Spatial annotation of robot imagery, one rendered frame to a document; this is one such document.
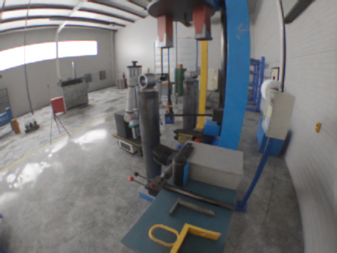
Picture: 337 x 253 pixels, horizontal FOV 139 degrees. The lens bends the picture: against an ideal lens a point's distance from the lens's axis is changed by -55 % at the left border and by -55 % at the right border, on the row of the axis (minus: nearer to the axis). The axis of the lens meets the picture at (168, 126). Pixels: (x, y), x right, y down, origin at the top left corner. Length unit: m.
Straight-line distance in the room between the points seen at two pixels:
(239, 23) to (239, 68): 0.33
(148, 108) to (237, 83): 0.81
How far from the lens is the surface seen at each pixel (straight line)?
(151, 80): 1.32
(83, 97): 9.00
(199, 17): 1.14
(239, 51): 1.03
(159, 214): 0.72
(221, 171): 0.78
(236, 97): 1.03
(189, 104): 2.57
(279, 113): 1.30
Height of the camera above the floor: 1.68
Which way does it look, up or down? 24 degrees down
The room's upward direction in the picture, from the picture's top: 1 degrees counter-clockwise
